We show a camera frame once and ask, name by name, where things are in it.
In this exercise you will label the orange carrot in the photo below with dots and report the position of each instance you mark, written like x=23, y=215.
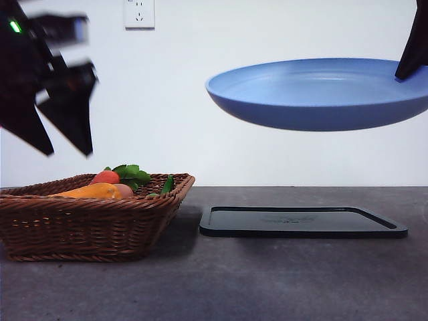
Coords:
x=105, y=178

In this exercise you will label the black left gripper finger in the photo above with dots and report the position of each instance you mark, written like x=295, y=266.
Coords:
x=23, y=123
x=72, y=107

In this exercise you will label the black rectangular tray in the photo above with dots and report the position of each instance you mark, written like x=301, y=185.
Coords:
x=301, y=224

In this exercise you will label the blue round plate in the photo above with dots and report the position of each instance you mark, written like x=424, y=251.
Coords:
x=301, y=100

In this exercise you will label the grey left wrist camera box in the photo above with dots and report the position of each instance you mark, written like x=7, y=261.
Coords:
x=63, y=30

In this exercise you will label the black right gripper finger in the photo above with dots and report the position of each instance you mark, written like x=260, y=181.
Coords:
x=416, y=50

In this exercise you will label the green leafy vegetable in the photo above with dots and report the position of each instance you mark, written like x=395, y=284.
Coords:
x=133, y=173

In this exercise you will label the dark green pepper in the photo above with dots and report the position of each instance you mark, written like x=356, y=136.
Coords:
x=167, y=185

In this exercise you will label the yellow-orange corn cob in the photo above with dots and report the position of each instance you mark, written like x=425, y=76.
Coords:
x=93, y=192

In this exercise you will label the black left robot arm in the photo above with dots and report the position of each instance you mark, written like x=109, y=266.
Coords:
x=16, y=63

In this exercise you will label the white wall socket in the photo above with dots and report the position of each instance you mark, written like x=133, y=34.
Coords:
x=140, y=15

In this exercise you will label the brown egg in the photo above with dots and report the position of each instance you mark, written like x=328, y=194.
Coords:
x=127, y=191

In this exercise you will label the brown wicker basket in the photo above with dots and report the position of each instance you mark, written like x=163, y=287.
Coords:
x=83, y=227

